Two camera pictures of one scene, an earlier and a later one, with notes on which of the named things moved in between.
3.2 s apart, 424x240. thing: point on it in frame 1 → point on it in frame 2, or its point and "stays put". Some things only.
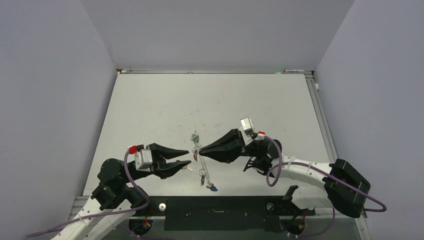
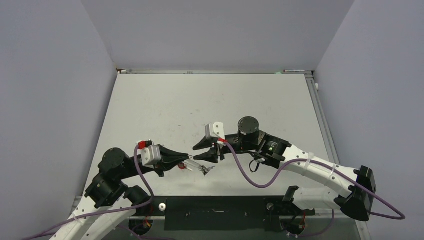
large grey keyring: [201, 157] → [204, 169]
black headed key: [185, 167] stays put
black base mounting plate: [223, 213] stays put
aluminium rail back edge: [132, 71] stays put
